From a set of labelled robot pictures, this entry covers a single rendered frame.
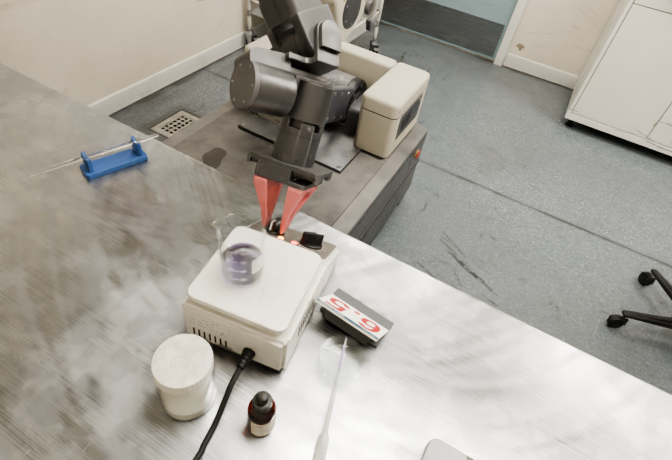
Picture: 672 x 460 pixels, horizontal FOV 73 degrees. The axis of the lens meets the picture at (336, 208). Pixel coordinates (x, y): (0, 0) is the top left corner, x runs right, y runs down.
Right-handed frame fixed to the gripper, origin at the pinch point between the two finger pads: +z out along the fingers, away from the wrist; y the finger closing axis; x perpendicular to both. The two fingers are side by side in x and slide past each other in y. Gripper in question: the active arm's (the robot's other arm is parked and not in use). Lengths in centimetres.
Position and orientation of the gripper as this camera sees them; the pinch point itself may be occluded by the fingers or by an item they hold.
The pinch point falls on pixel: (275, 224)
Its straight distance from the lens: 63.0
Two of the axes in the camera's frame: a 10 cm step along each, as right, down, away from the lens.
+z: -2.8, 9.3, 2.4
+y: 9.3, 3.3, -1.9
